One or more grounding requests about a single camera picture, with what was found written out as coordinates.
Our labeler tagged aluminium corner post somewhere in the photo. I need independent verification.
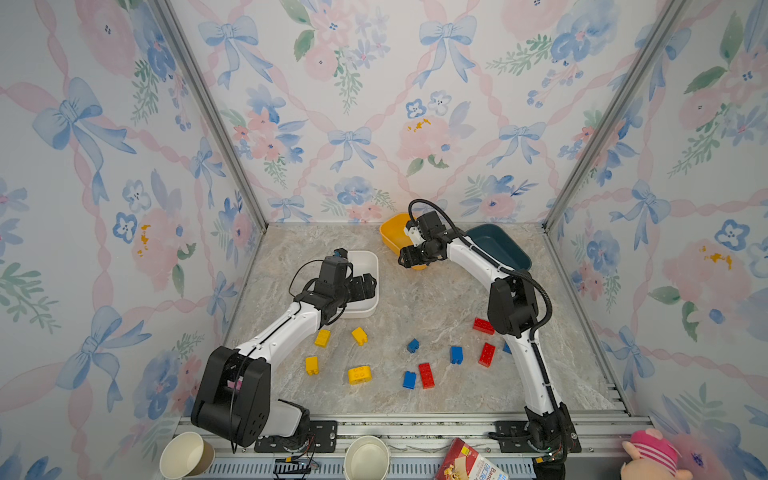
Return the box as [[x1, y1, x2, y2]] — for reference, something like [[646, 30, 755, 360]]
[[148, 0, 267, 234], [542, 0, 690, 233]]

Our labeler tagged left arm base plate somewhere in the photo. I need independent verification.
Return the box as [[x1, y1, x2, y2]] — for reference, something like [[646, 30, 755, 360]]
[[253, 420, 338, 456]]

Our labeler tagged white plastic container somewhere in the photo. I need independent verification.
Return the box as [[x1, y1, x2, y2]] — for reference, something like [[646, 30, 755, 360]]
[[341, 250, 380, 319]]

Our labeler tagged yellow lego brick lower left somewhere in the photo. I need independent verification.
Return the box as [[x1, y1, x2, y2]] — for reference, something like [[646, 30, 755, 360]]
[[305, 356, 320, 376]]

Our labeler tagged dark teal plastic container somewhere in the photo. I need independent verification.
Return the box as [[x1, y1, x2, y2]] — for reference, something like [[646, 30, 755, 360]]
[[467, 224, 532, 271]]

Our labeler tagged small yellow lego brick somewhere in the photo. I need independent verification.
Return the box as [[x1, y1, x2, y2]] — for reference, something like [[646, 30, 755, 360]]
[[352, 327, 368, 346]]

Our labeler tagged snack box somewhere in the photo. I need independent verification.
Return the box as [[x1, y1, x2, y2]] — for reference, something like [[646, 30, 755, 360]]
[[434, 438, 509, 480]]

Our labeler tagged tan paper cup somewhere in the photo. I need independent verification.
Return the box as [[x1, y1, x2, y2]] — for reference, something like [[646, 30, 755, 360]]
[[159, 432, 215, 479]]

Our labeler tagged right aluminium corner post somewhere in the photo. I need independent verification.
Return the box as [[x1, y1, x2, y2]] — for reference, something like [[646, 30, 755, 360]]
[[542, 0, 690, 233]]

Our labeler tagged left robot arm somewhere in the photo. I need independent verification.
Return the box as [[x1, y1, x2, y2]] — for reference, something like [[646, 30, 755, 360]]
[[190, 248, 379, 451]]

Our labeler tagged pink plush toy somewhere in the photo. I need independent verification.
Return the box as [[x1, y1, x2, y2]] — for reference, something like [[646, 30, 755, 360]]
[[620, 428, 693, 480]]

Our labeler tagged left aluminium corner post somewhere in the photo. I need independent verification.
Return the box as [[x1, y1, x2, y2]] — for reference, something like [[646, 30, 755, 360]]
[[148, 0, 267, 234]]

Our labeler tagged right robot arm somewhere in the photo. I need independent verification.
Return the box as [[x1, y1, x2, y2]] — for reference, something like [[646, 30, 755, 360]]
[[398, 199, 577, 465]]

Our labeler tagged yellow lego brick near arm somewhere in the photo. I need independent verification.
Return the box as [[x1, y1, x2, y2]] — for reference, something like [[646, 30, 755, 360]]
[[314, 329, 331, 348]]

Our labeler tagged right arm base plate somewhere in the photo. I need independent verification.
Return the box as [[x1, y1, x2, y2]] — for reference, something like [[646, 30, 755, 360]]
[[488, 421, 582, 456]]

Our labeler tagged large yellow lego brick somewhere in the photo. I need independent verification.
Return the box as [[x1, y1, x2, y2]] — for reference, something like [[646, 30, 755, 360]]
[[348, 366, 373, 385]]

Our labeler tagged aluminium front rail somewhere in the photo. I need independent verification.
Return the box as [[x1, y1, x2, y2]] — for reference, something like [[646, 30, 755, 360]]
[[312, 410, 652, 457]]

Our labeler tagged blue lego brick bottom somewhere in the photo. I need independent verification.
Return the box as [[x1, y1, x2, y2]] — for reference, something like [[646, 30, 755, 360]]
[[402, 371, 416, 390]]

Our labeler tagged red lego brick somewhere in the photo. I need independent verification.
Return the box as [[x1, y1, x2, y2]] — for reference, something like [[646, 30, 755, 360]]
[[472, 318, 496, 335], [478, 343, 496, 368], [418, 363, 435, 389]]

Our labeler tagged yellow plastic container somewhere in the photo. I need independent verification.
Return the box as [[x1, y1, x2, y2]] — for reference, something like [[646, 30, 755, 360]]
[[379, 213, 413, 259]]

